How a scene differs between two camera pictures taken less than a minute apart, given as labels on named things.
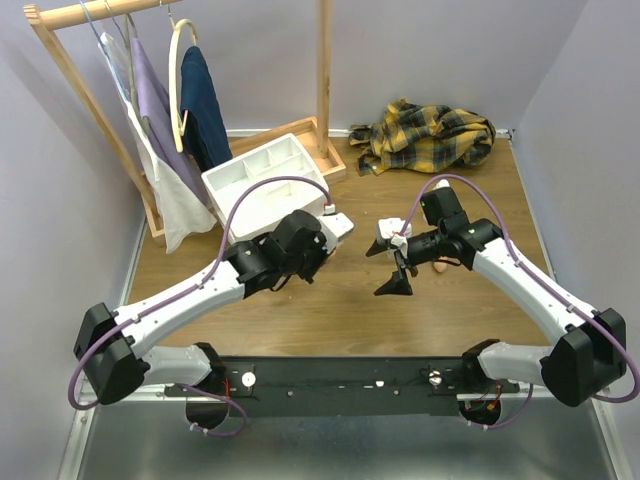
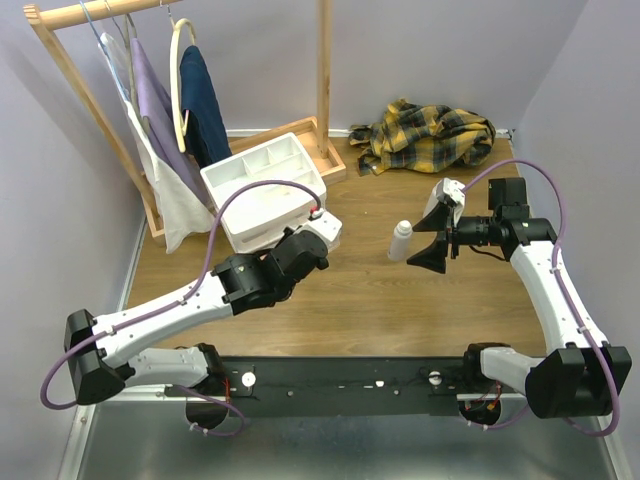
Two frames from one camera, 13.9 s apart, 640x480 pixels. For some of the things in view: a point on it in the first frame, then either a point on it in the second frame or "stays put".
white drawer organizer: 264,207 stays put
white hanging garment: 183,212 stays put
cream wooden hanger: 179,133 stays put
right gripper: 398,284 -> 434,255
